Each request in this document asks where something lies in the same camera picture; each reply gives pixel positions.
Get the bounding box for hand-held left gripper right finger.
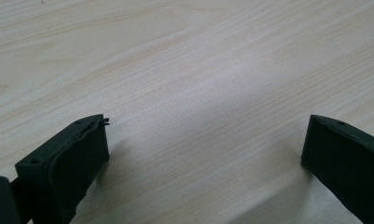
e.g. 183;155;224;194
300;114;374;224

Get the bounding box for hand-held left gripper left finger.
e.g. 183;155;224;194
14;113;111;224

